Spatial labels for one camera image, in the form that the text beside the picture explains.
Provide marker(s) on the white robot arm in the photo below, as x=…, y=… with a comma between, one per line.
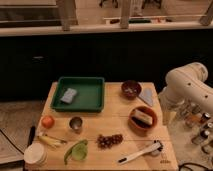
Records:
x=186, y=83

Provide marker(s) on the small metal cup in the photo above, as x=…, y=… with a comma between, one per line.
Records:
x=75, y=124

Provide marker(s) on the green leafy vegetable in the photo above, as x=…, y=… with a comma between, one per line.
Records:
x=78, y=151

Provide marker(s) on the spice jar rack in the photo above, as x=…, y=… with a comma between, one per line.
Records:
x=195, y=120

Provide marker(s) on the white handled brush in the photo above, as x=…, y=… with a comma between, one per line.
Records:
x=155, y=146

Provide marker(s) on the yellow banana pieces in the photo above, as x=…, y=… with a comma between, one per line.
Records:
x=51, y=141

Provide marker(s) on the orange clay bowl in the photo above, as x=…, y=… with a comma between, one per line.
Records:
x=138, y=127

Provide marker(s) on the green plastic tray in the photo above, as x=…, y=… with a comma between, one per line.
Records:
x=89, y=97

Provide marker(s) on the orange fruit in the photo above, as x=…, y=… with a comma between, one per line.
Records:
x=47, y=121

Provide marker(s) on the grey triangular cloth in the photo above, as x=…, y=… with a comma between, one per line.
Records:
x=146, y=96

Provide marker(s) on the black marker pen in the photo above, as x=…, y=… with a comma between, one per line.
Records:
x=31, y=135

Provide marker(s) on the white stacked plates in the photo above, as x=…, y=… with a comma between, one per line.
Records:
x=35, y=154

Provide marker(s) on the bunch of dark grapes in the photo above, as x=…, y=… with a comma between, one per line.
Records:
x=108, y=141

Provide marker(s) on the grey sponge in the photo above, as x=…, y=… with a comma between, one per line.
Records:
x=69, y=95

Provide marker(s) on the dark brown bowl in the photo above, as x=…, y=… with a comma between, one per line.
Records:
x=131, y=89

